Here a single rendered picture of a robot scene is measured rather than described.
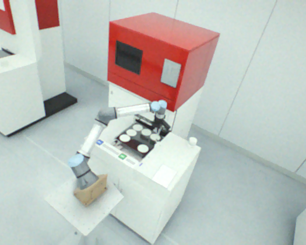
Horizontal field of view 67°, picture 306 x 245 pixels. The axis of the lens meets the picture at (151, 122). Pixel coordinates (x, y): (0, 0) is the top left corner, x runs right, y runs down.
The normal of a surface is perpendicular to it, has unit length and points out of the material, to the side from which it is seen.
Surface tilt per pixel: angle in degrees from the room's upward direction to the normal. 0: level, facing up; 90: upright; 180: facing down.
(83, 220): 0
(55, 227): 0
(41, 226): 0
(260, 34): 90
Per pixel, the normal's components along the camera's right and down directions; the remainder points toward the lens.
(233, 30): -0.54, 0.45
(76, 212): 0.15, -0.78
